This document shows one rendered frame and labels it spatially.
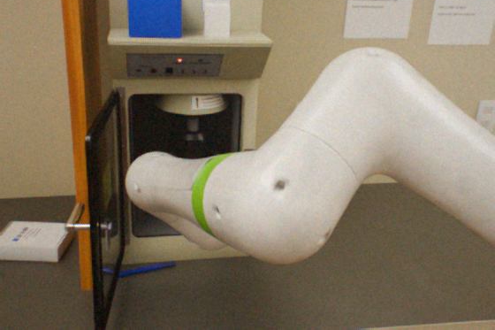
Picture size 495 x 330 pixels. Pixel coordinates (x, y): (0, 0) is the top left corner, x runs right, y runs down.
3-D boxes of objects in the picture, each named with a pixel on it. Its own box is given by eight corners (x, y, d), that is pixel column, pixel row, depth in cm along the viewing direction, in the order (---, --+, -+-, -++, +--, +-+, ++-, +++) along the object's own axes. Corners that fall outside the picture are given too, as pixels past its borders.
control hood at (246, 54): (110, 75, 117) (109, 27, 114) (259, 76, 123) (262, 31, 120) (109, 89, 107) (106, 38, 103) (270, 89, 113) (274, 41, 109)
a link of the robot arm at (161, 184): (242, 257, 71) (285, 185, 74) (174, 211, 67) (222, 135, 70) (156, 222, 103) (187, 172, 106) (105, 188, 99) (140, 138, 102)
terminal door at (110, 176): (124, 250, 131) (118, 87, 117) (99, 340, 103) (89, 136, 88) (120, 250, 131) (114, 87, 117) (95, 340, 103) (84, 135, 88)
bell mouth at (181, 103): (154, 94, 140) (153, 72, 138) (222, 94, 143) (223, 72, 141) (156, 115, 124) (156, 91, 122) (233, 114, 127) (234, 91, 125)
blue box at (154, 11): (129, 28, 114) (127, -17, 111) (178, 30, 116) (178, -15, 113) (128, 37, 105) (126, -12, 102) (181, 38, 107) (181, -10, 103)
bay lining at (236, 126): (132, 191, 154) (128, 67, 142) (224, 188, 159) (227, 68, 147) (132, 236, 132) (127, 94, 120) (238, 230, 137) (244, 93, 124)
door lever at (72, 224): (104, 211, 107) (103, 199, 106) (95, 236, 99) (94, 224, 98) (75, 211, 107) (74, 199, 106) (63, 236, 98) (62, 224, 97)
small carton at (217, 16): (203, 32, 115) (204, 3, 113) (228, 33, 115) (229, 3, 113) (204, 36, 110) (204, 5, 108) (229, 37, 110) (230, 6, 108)
